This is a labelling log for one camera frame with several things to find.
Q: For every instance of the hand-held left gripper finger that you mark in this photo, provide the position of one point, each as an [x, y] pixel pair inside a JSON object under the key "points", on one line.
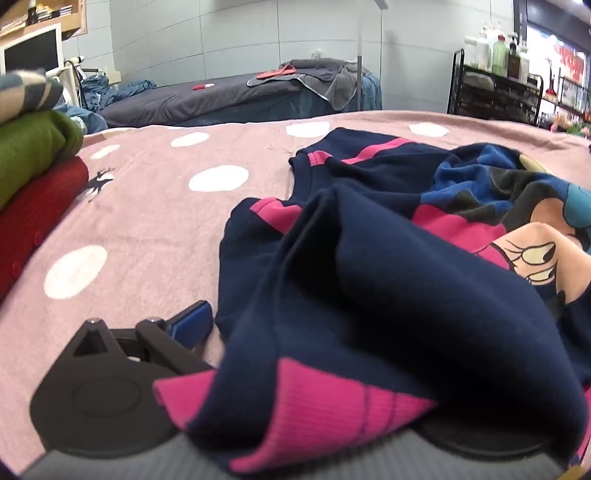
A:
{"points": [[194, 321]]}

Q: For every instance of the navy cartoon print sweater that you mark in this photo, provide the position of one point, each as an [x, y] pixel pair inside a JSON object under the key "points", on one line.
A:
{"points": [[369, 286]]}

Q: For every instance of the pink polka dot blanket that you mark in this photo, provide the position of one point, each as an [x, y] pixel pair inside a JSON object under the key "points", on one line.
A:
{"points": [[152, 221]]}

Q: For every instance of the red folded knit garment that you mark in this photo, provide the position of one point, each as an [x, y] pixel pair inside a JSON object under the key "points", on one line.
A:
{"points": [[37, 212]]}

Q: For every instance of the massage bed with grey sheet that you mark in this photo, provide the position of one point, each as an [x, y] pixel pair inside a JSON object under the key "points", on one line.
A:
{"points": [[184, 104]]}

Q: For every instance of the light blue crumpled cloth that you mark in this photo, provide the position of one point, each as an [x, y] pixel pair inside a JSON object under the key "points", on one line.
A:
{"points": [[87, 121]]}

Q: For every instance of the small red white item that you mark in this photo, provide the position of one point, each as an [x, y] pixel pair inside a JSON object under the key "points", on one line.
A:
{"points": [[203, 86]]}

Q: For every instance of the green folded knit garment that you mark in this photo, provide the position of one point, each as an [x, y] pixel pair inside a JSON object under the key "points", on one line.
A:
{"points": [[32, 147]]}

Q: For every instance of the blue cloth pile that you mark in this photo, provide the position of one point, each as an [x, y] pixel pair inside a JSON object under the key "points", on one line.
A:
{"points": [[104, 92]]}

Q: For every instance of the red flat item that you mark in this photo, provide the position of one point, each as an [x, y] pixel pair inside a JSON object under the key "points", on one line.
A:
{"points": [[277, 73]]}

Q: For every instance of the grey towel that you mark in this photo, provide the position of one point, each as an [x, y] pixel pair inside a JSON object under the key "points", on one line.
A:
{"points": [[332, 83]]}

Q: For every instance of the blue cream striped folded garment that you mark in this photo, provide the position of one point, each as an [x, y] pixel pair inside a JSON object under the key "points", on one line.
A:
{"points": [[23, 92]]}

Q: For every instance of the white framed monitor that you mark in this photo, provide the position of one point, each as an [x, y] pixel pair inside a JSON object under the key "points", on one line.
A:
{"points": [[32, 50]]}

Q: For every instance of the wooden shelf cabinet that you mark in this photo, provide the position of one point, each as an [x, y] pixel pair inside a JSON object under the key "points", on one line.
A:
{"points": [[41, 18]]}

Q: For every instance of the black trolley rack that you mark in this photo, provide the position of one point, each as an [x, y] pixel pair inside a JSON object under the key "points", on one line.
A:
{"points": [[494, 97]]}

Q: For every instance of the white bottle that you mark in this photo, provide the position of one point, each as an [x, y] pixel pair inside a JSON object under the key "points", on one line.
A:
{"points": [[478, 48]]}

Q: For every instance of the green bottle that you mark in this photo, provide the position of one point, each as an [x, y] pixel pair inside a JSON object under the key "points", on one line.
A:
{"points": [[499, 57]]}

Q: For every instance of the dark bottle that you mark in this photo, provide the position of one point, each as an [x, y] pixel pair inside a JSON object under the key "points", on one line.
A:
{"points": [[513, 62]]}

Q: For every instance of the display shelf with goods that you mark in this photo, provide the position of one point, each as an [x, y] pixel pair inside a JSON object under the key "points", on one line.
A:
{"points": [[570, 99]]}

